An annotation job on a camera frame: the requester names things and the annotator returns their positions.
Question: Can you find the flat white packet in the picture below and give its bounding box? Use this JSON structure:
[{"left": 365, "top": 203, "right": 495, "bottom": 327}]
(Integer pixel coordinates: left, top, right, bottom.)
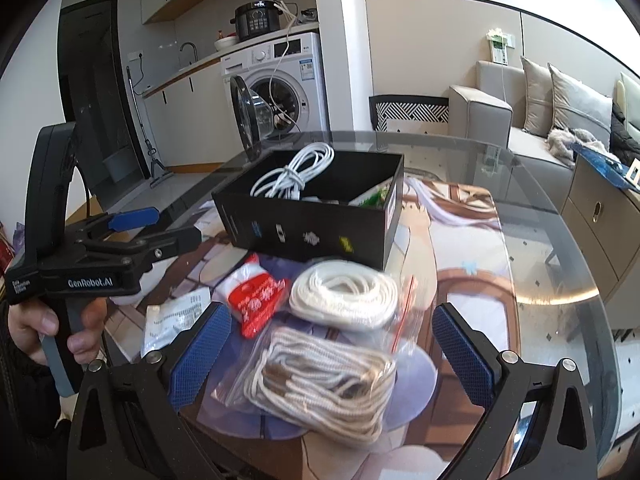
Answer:
[{"left": 140, "top": 287, "right": 213, "bottom": 361}]

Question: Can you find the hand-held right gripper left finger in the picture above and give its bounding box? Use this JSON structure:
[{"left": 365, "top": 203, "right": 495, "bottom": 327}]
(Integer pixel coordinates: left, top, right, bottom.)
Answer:
[{"left": 67, "top": 302, "right": 233, "bottom": 480}]

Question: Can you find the flat mop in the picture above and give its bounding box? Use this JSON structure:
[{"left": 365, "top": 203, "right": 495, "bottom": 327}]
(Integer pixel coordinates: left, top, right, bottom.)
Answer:
[{"left": 125, "top": 65, "right": 173, "bottom": 188}]

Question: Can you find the dark glass door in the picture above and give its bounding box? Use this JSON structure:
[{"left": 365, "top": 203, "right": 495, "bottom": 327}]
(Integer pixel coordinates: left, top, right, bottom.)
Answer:
[{"left": 57, "top": 0, "right": 151, "bottom": 211}]

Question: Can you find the grey furry throw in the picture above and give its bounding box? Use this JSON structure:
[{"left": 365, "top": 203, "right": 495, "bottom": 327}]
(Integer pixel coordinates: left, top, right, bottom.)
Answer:
[{"left": 545, "top": 127, "right": 608, "bottom": 166}]

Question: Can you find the black jacket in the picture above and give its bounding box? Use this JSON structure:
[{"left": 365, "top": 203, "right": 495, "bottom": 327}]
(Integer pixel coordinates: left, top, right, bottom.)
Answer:
[{"left": 610, "top": 105, "right": 640, "bottom": 166}]

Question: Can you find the black cardboard box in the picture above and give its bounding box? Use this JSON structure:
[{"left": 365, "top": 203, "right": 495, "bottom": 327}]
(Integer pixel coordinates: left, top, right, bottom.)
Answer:
[{"left": 211, "top": 147, "right": 405, "bottom": 272}]

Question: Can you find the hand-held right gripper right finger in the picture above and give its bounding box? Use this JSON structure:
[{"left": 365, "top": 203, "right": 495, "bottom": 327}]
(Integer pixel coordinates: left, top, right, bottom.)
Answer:
[{"left": 431, "top": 304, "right": 598, "bottom": 480}]

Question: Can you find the white power cord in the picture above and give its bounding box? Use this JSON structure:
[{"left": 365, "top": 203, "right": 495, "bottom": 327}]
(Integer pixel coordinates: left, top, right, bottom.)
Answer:
[{"left": 267, "top": 2, "right": 301, "bottom": 126}]

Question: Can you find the white kitchen counter cabinet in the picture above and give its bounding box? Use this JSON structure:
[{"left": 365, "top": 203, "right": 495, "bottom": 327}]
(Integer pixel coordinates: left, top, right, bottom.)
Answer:
[{"left": 142, "top": 57, "right": 226, "bottom": 171}]

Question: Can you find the white washing machine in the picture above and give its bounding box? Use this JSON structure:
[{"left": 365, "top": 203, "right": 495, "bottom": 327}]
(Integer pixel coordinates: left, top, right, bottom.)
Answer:
[{"left": 220, "top": 32, "right": 328, "bottom": 161}]

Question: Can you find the printed table mat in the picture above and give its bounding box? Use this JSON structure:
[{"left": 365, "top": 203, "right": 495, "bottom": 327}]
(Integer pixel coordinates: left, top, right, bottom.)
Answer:
[{"left": 107, "top": 175, "right": 523, "bottom": 480}]

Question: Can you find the large bag of white rope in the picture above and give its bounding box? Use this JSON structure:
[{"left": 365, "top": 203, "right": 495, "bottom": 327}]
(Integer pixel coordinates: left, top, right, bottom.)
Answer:
[{"left": 212, "top": 327, "right": 401, "bottom": 446}]

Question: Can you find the green white medicine packet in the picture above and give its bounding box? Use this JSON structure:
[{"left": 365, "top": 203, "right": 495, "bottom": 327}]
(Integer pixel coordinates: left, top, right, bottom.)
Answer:
[{"left": 350, "top": 182, "right": 396, "bottom": 208}]

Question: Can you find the grey bin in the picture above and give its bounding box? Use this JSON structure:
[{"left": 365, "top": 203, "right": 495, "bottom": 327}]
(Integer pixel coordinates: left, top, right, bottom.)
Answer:
[{"left": 102, "top": 152, "right": 133, "bottom": 183}]

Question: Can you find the red white packet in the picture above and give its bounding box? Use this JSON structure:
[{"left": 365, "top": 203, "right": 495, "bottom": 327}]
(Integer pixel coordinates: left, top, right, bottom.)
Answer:
[{"left": 215, "top": 254, "right": 292, "bottom": 341}]

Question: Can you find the red packaging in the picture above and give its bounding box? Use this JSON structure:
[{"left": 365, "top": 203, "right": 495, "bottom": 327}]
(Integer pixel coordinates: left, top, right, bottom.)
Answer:
[{"left": 0, "top": 220, "right": 26, "bottom": 271}]

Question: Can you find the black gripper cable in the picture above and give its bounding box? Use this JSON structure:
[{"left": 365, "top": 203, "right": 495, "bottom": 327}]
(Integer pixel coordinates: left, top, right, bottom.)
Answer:
[{"left": 70, "top": 157, "right": 93, "bottom": 221}]

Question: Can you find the beige cushion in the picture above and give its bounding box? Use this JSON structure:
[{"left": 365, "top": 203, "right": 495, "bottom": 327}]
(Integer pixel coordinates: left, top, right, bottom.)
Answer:
[{"left": 520, "top": 55, "right": 556, "bottom": 138}]

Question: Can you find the person's left hand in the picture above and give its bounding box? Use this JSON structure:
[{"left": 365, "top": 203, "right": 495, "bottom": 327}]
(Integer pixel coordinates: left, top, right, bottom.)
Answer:
[{"left": 7, "top": 300, "right": 108, "bottom": 366}]

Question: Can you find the wall control panel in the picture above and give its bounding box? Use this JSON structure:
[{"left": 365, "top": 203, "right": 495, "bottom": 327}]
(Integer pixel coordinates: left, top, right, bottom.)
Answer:
[{"left": 484, "top": 27, "right": 516, "bottom": 66}]

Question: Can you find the black pressure cooker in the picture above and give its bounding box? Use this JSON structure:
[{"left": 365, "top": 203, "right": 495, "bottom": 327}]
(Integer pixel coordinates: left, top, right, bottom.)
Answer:
[{"left": 231, "top": 1, "right": 281, "bottom": 43}]

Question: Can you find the pale green cushion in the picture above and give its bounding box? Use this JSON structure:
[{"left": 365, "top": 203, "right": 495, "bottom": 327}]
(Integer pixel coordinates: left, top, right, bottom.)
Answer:
[{"left": 614, "top": 72, "right": 640, "bottom": 111}]

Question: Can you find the beige sofa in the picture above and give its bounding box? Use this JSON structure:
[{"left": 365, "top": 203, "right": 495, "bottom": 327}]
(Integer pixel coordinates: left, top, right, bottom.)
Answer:
[{"left": 447, "top": 60, "right": 640, "bottom": 201}]

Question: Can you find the beige side cabinet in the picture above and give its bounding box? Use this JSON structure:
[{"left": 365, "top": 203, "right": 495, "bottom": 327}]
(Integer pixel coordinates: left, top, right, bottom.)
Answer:
[{"left": 560, "top": 152, "right": 640, "bottom": 306}]

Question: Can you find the white charging cable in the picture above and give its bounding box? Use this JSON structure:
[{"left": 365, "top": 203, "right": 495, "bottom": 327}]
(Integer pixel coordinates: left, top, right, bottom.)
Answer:
[{"left": 249, "top": 142, "right": 335, "bottom": 201}]

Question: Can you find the chair with patterned back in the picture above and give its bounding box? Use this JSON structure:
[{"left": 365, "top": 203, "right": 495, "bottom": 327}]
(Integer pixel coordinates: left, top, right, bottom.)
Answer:
[{"left": 369, "top": 94, "right": 451, "bottom": 133}]

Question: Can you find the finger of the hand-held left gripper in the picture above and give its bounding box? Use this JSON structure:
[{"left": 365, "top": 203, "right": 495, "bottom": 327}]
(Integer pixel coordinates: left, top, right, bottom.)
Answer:
[
  {"left": 74, "top": 206, "right": 162, "bottom": 246},
  {"left": 80, "top": 225, "right": 202, "bottom": 273}
]

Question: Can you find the small bag of white rope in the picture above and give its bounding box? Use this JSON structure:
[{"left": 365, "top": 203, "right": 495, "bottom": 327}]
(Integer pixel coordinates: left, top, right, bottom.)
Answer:
[{"left": 287, "top": 257, "right": 418, "bottom": 356}]

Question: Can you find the grey cushion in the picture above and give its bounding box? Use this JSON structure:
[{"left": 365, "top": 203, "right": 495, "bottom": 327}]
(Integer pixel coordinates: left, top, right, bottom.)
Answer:
[{"left": 547, "top": 62, "right": 615, "bottom": 133}]

